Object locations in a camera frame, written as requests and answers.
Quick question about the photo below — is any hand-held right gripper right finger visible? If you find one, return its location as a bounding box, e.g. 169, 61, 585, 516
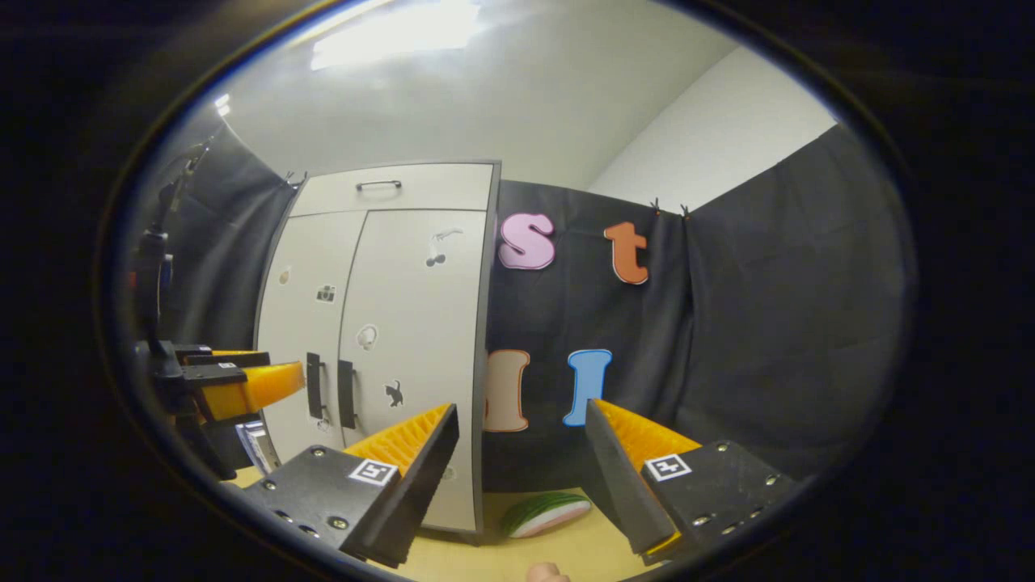
584, 398, 809, 564

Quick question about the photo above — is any white cabinet door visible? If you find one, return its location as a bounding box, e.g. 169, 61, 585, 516
256, 210, 369, 466
338, 209, 488, 533

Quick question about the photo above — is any white cabinet drawer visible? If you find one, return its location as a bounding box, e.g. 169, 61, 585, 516
289, 164, 494, 217

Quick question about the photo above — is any grey white cabinet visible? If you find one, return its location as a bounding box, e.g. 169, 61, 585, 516
255, 160, 502, 542

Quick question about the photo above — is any black left door handle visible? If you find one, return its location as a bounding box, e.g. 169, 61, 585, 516
306, 352, 324, 420

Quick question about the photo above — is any ceiling light panel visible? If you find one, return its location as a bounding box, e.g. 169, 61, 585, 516
310, 0, 484, 72

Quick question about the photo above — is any white blue striped object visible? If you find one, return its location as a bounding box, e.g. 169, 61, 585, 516
236, 420, 281, 475

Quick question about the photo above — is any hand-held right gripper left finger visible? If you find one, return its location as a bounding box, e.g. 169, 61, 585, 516
243, 403, 460, 569

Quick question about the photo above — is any toy watermelon slice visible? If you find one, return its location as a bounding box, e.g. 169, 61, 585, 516
500, 491, 593, 539

